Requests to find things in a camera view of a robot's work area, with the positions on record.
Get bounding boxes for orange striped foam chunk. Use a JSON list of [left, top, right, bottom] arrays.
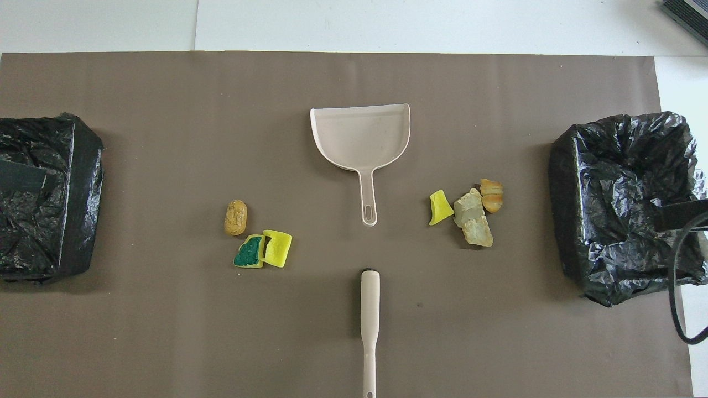
[[480, 178, 504, 214]]

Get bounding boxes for pale grey-green foam chunk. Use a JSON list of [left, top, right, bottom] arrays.
[[454, 188, 486, 228]]

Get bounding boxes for brown bread roll shaped sponge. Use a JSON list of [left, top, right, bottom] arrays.
[[224, 200, 248, 237]]

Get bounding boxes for green and yellow sponge piece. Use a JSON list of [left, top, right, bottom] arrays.
[[233, 234, 266, 269]]

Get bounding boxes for small yellow sponge wedge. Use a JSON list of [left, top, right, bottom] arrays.
[[429, 190, 455, 226]]

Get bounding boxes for yellow sponge block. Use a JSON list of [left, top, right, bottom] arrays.
[[262, 229, 293, 268]]

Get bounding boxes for beige brush with black bristles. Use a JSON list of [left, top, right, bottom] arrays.
[[360, 269, 381, 398]]

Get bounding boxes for beige plastic dustpan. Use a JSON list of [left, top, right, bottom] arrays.
[[310, 103, 411, 227]]

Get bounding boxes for bin lined with black bag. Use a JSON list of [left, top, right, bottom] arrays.
[[0, 113, 105, 284], [549, 112, 708, 308]]

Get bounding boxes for black ribbed device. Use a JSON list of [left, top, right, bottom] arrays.
[[661, 0, 708, 46]]

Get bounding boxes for brown paper table mat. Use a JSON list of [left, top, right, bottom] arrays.
[[0, 51, 695, 398]]

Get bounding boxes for black cable along right arm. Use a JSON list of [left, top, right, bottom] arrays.
[[668, 212, 708, 345]]

